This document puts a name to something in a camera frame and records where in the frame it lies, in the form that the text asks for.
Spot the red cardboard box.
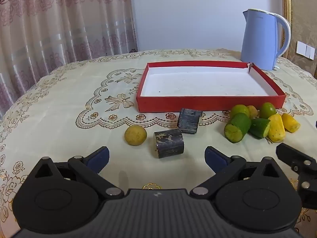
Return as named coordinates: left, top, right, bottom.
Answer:
left=136, top=61, right=287, bottom=114

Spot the yellow banana piece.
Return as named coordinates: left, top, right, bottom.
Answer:
left=267, top=113, right=286, bottom=143
left=281, top=113, right=301, bottom=133

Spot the green round lime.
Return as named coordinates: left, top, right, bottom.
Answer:
left=259, top=102, right=276, bottom=119
left=230, top=104, right=250, bottom=119

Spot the blue electric kettle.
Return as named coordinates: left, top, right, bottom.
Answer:
left=241, top=8, right=291, bottom=71

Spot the gold curved frame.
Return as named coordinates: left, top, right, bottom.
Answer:
left=281, top=0, right=294, bottom=60

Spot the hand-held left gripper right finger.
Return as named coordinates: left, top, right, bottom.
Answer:
left=189, top=146, right=285, bottom=200

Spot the green cucumber piece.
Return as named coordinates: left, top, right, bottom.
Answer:
left=224, top=113, right=252, bottom=143
left=249, top=118, right=271, bottom=139

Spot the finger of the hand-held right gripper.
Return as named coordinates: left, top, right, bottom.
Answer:
left=276, top=142, right=317, bottom=209

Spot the white wall switch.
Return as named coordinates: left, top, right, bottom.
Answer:
left=296, top=40, right=315, bottom=60

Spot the small yellow lemon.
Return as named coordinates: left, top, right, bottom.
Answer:
left=124, top=125, right=147, bottom=146

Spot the brown longan with stem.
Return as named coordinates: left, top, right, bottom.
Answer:
left=246, top=105, right=259, bottom=119

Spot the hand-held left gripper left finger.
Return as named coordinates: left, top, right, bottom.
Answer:
left=32, top=146, right=125, bottom=200

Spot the pink patterned curtain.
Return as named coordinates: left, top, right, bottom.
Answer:
left=0, top=0, right=138, bottom=116

